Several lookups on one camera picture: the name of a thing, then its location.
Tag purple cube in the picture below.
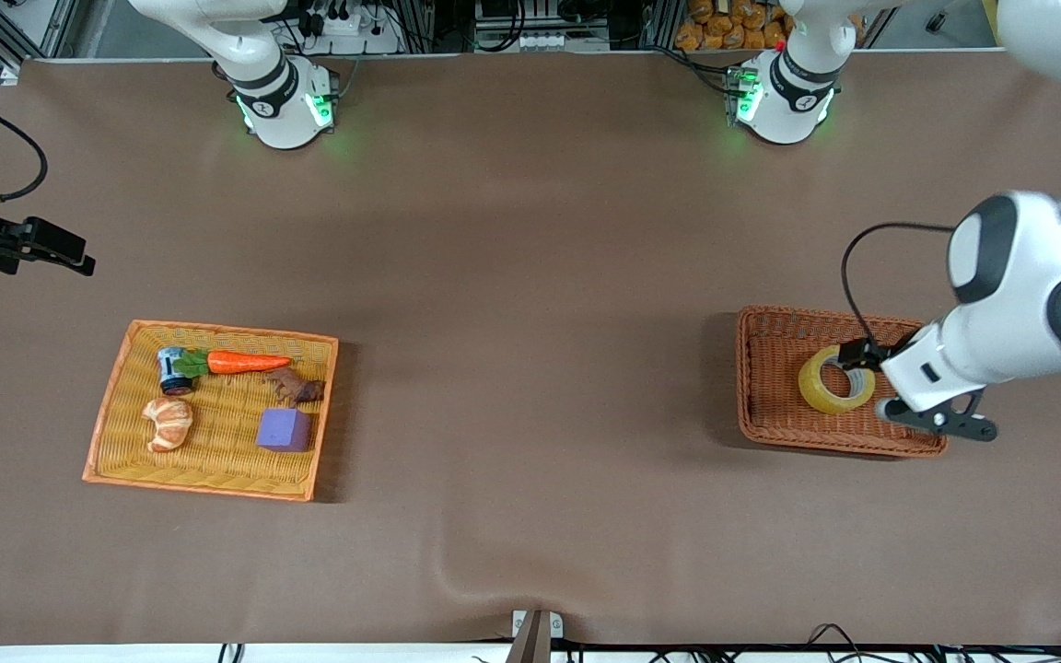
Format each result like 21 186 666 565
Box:
257 408 314 454

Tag small blue white can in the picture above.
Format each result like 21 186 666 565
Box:
157 346 194 398

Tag yellow wicker tray orange rim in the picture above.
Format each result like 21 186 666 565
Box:
82 319 340 504

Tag white socket strip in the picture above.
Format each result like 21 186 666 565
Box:
510 31 612 53

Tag white power strip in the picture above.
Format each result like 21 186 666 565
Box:
296 0 404 56

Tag pile of orange packets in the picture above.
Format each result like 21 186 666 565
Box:
675 0 866 52

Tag orange toy carrot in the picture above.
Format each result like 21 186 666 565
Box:
171 348 293 378

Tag brown toy animal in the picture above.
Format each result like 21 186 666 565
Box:
264 366 325 409

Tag toy croissant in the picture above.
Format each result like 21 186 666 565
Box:
142 397 194 454

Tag brown wicker basket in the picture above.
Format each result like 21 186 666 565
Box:
735 306 950 459

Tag metal table clamp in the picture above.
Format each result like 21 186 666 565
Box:
511 609 565 663

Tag clear yellowish tape roll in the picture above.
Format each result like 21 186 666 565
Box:
798 345 877 416

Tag black cables below table edge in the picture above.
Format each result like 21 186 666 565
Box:
471 623 1061 663

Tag brown table cloth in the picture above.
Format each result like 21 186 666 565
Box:
0 51 1061 647

